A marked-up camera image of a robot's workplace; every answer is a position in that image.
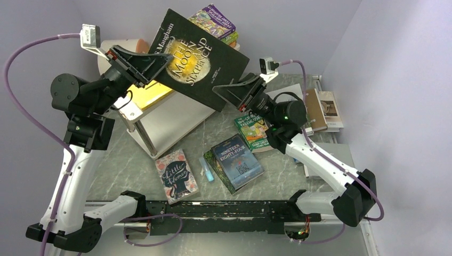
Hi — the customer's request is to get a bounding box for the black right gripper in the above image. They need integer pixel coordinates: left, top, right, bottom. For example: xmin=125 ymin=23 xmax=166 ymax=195
xmin=211 ymin=73 xmax=279 ymax=126

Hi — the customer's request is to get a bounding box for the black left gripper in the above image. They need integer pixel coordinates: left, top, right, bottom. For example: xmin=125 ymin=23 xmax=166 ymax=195
xmin=91 ymin=45 xmax=175 ymax=115

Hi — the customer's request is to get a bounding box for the yellow Little Prince book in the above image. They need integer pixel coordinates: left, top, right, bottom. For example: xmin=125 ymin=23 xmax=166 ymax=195
xmin=129 ymin=80 xmax=173 ymax=110

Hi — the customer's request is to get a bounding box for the black Moon and Sixpence book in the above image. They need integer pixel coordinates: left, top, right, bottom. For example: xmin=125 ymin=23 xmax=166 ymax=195
xmin=149 ymin=9 xmax=249 ymax=112

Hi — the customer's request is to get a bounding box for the blue Nineteen Eighty-Four book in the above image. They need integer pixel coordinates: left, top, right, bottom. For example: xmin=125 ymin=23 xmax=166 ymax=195
xmin=211 ymin=134 xmax=264 ymax=190

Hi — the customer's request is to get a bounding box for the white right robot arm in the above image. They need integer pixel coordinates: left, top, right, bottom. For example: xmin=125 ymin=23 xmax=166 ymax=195
xmin=213 ymin=73 xmax=381 ymax=227

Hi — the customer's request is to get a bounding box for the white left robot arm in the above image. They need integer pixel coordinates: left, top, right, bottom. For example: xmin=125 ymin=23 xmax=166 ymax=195
xmin=26 ymin=45 xmax=173 ymax=255

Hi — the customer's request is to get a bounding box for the green treehouse book in stack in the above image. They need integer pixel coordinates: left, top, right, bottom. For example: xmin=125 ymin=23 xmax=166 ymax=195
xmin=221 ymin=31 xmax=239 ymax=47

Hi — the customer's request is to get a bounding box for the white tape roll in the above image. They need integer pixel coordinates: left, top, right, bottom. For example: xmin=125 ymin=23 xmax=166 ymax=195
xmin=97 ymin=38 xmax=151 ymax=75

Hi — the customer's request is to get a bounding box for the green 104-storey treehouse book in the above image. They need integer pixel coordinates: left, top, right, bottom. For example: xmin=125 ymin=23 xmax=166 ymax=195
xmin=234 ymin=115 xmax=273 ymax=153

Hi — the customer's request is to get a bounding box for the white palm leaf book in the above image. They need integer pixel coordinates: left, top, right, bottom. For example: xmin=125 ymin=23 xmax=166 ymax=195
xmin=264 ymin=83 xmax=314 ymax=137

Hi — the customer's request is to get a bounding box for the white two-tier shelf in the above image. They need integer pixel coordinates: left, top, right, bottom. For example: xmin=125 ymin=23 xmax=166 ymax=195
xmin=115 ymin=90 xmax=215 ymax=159

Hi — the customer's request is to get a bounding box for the brown cover book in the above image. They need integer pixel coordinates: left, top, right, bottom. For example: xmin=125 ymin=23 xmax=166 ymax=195
xmin=305 ymin=89 xmax=328 ymax=132

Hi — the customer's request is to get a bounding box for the dark green garden book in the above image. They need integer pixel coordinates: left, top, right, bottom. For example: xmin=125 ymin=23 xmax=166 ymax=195
xmin=203 ymin=150 xmax=237 ymax=195

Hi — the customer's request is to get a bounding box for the purple treehouse book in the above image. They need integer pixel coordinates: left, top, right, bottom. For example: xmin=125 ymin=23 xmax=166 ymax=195
xmin=188 ymin=4 xmax=236 ymax=39

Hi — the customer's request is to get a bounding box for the white magazine with photo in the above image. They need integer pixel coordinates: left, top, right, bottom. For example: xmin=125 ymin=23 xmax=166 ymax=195
xmin=318 ymin=91 xmax=344 ymax=131

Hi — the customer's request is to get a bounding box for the light blue glue stick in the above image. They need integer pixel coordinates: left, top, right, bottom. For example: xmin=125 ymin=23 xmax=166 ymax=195
xmin=199 ymin=157 xmax=214 ymax=182

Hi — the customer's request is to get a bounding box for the grey laptop box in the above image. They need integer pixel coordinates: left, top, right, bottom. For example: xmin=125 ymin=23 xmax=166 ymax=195
xmin=304 ymin=142 xmax=354 ymax=180

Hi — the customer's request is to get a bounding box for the floral Little Women book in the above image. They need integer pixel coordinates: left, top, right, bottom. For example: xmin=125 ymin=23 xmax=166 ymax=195
xmin=155 ymin=149 xmax=199 ymax=205

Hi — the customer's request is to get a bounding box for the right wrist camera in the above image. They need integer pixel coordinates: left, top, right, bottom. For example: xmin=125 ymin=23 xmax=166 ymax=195
xmin=259 ymin=57 xmax=281 ymax=75

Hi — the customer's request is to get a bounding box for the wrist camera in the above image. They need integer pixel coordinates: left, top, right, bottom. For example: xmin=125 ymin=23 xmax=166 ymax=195
xmin=79 ymin=24 xmax=101 ymax=54
xmin=259 ymin=57 xmax=281 ymax=75

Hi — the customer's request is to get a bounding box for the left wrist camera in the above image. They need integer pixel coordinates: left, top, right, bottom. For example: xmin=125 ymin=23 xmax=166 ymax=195
xmin=79 ymin=24 xmax=101 ymax=54

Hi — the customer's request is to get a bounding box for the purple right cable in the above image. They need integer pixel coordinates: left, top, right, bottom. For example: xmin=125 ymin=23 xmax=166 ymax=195
xmin=279 ymin=59 xmax=385 ymax=245

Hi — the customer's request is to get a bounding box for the purple cable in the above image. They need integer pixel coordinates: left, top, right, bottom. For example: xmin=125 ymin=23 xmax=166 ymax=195
xmin=279 ymin=59 xmax=385 ymax=245
xmin=3 ymin=33 xmax=183 ymax=256

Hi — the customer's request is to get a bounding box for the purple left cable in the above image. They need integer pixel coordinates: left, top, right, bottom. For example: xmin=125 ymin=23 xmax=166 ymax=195
xmin=3 ymin=33 xmax=183 ymax=256

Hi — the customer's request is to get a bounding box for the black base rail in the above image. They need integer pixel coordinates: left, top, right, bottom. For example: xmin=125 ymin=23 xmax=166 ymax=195
xmin=111 ymin=199 xmax=322 ymax=237

